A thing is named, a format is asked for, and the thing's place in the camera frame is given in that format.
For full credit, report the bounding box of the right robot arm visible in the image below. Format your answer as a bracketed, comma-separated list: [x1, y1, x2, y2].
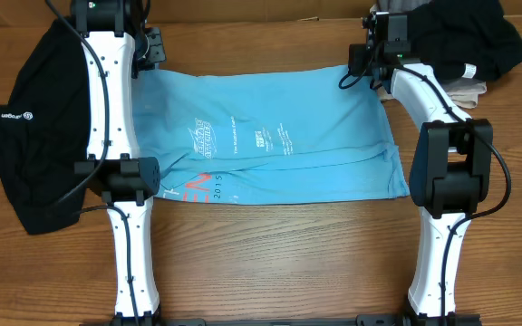
[348, 12, 492, 325]

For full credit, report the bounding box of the black t-shirt on left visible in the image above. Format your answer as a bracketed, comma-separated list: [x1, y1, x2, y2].
[0, 20, 91, 235]

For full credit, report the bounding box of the light blue printed t-shirt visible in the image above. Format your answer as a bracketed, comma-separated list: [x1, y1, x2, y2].
[132, 66, 409, 205]

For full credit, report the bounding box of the black folded garment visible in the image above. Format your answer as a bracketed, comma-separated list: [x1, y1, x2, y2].
[408, 0, 522, 82]

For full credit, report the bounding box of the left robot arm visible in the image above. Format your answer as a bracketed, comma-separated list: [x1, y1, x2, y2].
[70, 0, 166, 325]

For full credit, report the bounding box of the grey folded garment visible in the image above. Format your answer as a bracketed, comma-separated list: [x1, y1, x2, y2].
[371, 0, 431, 14]

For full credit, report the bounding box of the beige folded garment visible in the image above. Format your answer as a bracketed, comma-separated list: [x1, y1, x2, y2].
[441, 79, 487, 109]

